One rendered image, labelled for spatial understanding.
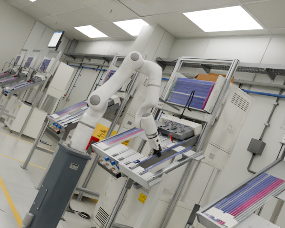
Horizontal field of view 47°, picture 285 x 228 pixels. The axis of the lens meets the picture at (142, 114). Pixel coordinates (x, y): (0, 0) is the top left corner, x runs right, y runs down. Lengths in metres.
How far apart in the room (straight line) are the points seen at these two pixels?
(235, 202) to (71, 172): 1.05
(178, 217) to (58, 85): 4.76
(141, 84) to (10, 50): 7.37
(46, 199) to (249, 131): 2.85
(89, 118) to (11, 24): 8.93
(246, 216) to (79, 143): 1.13
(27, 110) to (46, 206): 4.80
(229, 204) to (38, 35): 9.83
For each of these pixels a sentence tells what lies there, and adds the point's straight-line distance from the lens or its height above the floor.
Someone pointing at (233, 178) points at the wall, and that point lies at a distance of 4.27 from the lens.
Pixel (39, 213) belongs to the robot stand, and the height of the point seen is 0.25.
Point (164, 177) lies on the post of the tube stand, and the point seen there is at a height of 0.79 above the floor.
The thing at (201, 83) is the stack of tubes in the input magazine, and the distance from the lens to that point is 2.92.
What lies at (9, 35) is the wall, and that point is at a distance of 10.96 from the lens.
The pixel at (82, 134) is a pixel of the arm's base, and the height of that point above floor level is 0.82.
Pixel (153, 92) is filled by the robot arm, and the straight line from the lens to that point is 2.21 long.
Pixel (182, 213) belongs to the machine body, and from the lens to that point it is 2.91.
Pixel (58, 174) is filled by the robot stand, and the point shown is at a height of 0.53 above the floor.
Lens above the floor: 0.96
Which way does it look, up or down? 4 degrees up
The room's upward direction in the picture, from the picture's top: 25 degrees clockwise
